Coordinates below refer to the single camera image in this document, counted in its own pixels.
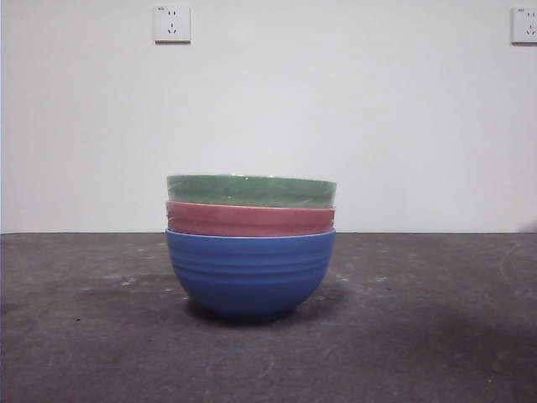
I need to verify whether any red ribbed bowl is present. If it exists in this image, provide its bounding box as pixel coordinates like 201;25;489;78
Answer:
164;200;337;238

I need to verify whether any blue ribbed bowl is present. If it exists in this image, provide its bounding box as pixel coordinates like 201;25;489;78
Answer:
164;227;338;325

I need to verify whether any green ribbed bowl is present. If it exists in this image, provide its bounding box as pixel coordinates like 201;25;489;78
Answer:
165;172;339;210

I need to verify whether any white wall socket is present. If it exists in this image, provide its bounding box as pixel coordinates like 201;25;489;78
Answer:
154;5;192;44
510;6;537;45

